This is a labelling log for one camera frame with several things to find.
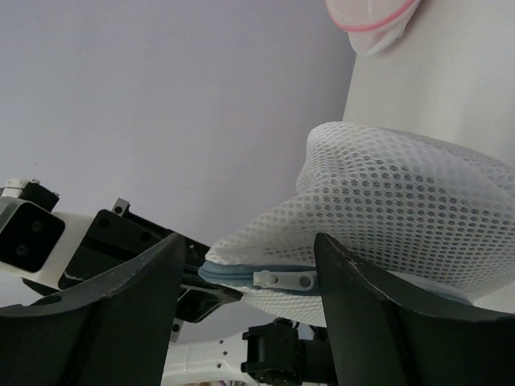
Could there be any blue trimmed mesh laundry bag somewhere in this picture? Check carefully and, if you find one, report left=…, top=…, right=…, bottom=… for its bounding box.
left=199, top=121, right=514, bottom=326

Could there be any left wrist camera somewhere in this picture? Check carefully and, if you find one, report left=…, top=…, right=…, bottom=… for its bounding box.
left=1, top=179, right=93, bottom=296

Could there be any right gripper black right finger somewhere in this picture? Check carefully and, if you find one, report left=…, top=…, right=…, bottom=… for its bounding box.
left=314, top=233, right=514, bottom=385

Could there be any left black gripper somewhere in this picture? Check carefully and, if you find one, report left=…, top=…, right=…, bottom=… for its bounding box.
left=60, top=199, right=242, bottom=343

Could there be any pink trimmed mesh laundry bag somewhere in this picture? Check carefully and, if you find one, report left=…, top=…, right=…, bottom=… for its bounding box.
left=325, top=0, right=421, bottom=56

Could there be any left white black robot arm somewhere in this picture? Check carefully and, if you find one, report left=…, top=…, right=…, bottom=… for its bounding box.
left=58, top=199, right=337, bottom=385

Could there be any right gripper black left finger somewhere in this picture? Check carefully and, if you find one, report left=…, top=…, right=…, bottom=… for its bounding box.
left=1, top=234, right=185, bottom=385

